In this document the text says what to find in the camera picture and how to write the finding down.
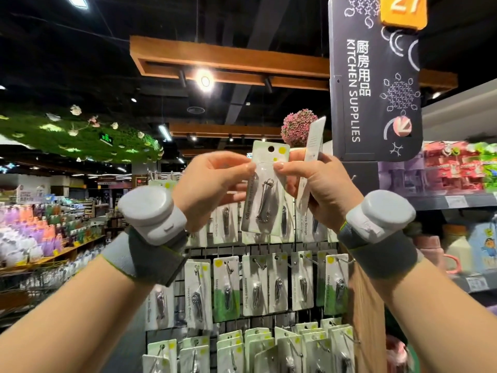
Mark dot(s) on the pink flowers in white pot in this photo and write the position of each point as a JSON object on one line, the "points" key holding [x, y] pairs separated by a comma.
{"points": [[299, 126]]}

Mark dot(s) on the person's right hand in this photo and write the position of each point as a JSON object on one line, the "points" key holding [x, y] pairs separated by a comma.
{"points": [[330, 186]]}

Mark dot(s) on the purple boxed appliance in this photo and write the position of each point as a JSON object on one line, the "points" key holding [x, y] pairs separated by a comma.
{"points": [[404, 178]]}

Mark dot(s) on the blue cartoon box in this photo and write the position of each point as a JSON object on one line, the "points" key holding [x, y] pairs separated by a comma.
{"points": [[485, 248]]}

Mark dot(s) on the wooden ceiling frame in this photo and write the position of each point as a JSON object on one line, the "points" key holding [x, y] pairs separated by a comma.
{"points": [[194, 58]]}

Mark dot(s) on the grey kitchenware shelf unit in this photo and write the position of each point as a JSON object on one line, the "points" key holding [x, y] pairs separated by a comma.
{"points": [[450, 202]]}

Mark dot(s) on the row of pastel laundry bottles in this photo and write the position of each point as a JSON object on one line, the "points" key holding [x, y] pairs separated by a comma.
{"points": [[39, 233]]}

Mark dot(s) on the round ceiling lamp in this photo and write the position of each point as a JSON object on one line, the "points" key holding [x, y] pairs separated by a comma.
{"points": [[204, 80]]}

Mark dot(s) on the wooden post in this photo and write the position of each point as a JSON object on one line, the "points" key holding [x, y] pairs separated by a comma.
{"points": [[369, 322]]}

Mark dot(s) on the grey wrist tracker band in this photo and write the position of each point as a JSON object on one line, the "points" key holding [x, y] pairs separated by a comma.
{"points": [[147, 217], [380, 221]]}

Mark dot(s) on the pink ceramic mug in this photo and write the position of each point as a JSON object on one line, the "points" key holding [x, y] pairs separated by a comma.
{"points": [[431, 248]]}

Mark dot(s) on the cream white jug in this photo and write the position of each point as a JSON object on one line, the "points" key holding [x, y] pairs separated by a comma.
{"points": [[460, 252]]}

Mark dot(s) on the person's left hand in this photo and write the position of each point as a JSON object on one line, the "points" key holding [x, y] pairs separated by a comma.
{"points": [[206, 186]]}

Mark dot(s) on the dark hanging aisle sign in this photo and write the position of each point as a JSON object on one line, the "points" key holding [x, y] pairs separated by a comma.
{"points": [[373, 89]]}

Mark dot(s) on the orange sign tag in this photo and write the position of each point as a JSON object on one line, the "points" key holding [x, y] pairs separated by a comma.
{"points": [[404, 10]]}

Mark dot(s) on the pink mugs on shelf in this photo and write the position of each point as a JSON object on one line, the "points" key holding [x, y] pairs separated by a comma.
{"points": [[396, 357]]}

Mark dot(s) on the green hanging ceiling decor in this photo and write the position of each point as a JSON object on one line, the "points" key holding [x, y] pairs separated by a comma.
{"points": [[70, 136]]}

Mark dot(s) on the wooden laundry shelf unit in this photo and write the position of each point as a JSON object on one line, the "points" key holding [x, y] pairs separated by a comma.
{"points": [[46, 260]]}

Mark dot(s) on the person's left forearm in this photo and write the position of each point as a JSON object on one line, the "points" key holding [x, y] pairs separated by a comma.
{"points": [[62, 322]]}

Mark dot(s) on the row of pink red packs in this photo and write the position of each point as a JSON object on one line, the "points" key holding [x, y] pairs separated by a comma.
{"points": [[462, 167]]}

